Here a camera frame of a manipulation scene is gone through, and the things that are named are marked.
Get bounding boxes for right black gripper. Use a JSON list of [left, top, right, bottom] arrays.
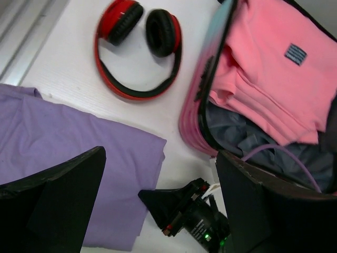
[[138, 178, 230, 249]]

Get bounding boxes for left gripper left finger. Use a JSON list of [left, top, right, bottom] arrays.
[[1, 147, 106, 252]]

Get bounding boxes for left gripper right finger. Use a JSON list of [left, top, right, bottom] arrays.
[[216, 151, 336, 252]]

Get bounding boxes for purple shirt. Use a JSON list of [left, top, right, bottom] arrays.
[[1, 84, 166, 251]]

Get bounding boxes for pink hard-shell suitcase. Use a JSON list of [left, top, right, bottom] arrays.
[[179, 1, 336, 193]]

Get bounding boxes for pink sweatshirt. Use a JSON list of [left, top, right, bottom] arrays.
[[210, 1, 336, 145]]

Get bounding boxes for red black headphones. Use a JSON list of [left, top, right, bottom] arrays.
[[93, 1, 183, 101]]

